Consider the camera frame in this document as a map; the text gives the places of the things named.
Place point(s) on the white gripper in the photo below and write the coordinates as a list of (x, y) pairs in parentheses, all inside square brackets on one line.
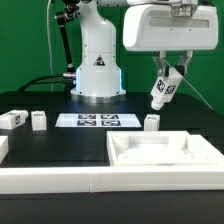
[(152, 27)]

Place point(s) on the white sheet with markers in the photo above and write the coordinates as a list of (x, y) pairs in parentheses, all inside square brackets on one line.
[(97, 120)]

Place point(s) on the white square table top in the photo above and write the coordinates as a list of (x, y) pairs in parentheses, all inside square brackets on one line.
[(161, 148)]

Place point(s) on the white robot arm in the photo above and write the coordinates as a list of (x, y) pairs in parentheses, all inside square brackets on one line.
[(98, 77)]

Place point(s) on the white U-shaped obstacle fence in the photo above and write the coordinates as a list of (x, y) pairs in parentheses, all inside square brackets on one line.
[(110, 178)]

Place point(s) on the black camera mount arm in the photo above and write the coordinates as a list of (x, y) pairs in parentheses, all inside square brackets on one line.
[(62, 18)]

